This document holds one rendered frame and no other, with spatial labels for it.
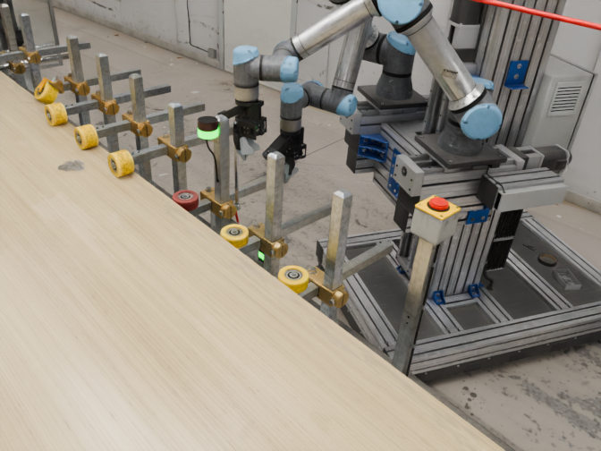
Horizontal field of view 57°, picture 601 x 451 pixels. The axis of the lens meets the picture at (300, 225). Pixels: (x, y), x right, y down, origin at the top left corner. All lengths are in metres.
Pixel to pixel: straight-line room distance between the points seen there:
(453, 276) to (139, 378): 1.62
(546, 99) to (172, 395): 1.63
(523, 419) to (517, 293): 0.57
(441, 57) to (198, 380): 1.06
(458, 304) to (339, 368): 1.37
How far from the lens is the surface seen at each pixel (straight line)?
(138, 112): 2.12
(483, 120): 1.71
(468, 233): 2.40
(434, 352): 2.29
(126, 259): 1.53
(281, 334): 1.29
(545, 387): 2.67
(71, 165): 2.01
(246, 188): 1.90
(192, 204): 1.75
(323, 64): 4.86
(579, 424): 2.60
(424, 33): 1.63
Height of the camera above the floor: 1.81
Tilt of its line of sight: 33 degrees down
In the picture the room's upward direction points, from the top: 4 degrees clockwise
